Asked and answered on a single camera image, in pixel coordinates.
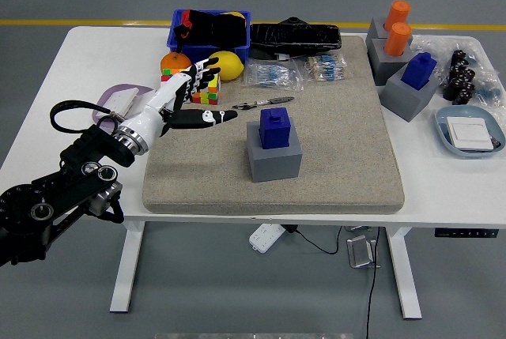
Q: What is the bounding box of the grey-brown mat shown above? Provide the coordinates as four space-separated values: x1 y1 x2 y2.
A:
142 35 406 216

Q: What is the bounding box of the bag of blue resistors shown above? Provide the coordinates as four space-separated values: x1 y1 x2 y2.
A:
243 58 305 92

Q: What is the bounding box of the metal floor bracket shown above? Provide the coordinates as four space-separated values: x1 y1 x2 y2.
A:
346 235 381 269

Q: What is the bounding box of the blue square seal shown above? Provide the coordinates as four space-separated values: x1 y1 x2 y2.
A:
259 107 293 149
401 52 438 90

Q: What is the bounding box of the blue plastic bin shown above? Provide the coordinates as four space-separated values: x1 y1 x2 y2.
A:
166 9 252 62

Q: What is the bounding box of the grey seal holder block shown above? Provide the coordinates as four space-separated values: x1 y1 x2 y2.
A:
246 119 304 183
379 64 442 122
365 17 396 54
367 36 414 87

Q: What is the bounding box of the multicolour puzzle cube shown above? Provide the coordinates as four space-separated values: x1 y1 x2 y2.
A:
189 71 221 106
160 68 190 90

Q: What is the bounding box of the black plug with cord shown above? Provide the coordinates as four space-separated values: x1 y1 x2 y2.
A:
285 224 343 256

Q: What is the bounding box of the white power strip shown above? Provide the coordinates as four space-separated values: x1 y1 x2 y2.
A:
248 223 286 254

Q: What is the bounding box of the orange round seal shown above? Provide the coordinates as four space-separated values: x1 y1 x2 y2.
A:
383 0 411 34
383 21 413 58

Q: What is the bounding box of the purple tray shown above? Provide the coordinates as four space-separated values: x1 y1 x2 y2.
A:
92 83 157 123

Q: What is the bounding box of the bag of brown resistors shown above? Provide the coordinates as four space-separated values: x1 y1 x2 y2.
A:
303 54 351 82

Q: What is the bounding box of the black table control panel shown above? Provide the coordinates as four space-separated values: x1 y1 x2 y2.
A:
434 228 499 239

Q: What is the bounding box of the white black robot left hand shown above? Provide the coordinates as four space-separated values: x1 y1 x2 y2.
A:
120 57 239 149

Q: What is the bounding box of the light blue tray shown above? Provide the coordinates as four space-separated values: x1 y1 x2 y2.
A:
434 104 506 160

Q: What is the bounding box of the black floor cable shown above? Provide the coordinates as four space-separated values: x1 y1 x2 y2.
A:
365 227 381 339

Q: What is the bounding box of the orange fruit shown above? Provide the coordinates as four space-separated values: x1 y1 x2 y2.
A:
160 51 194 77

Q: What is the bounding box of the small bag of blue parts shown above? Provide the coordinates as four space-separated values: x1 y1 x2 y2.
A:
474 85 503 105

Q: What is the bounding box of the yellow lemon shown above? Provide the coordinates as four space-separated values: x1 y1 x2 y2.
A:
204 50 245 81

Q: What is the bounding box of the clear plastic bag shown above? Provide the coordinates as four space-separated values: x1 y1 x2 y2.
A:
410 34 506 109

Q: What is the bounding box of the black cloth with red trim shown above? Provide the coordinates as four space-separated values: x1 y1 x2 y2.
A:
173 9 248 48

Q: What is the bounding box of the white table leg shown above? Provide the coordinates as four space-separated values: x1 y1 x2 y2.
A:
109 220 146 314
386 227 423 320

